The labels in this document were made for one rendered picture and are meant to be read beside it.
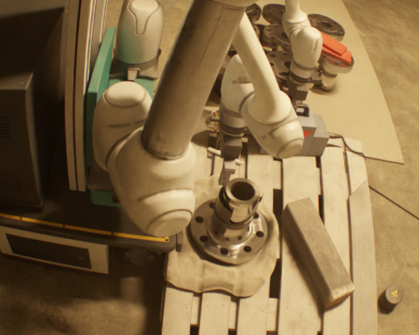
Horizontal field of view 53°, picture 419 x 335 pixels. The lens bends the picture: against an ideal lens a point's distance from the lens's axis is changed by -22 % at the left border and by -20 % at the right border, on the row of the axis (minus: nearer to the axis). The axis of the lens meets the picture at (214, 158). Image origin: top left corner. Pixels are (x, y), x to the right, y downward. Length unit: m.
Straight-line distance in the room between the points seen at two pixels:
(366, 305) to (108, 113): 1.13
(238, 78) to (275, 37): 1.35
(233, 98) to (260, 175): 0.75
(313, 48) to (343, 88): 1.09
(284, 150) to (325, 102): 1.51
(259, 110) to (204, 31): 0.35
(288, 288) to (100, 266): 0.65
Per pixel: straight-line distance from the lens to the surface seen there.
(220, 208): 1.58
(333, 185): 2.05
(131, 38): 1.58
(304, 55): 1.77
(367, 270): 1.84
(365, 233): 1.93
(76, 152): 1.47
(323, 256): 1.71
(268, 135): 1.16
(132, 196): 1.07
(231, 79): 1.26
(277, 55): 2.42
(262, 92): 1.11
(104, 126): 1.19
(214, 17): 0.84
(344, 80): 2.90
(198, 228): 1.70
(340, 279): 1.69
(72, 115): 1.36
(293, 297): 1.69
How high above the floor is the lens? 1.58
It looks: 46 degrees down
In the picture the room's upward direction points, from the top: 14 degrees clockwise
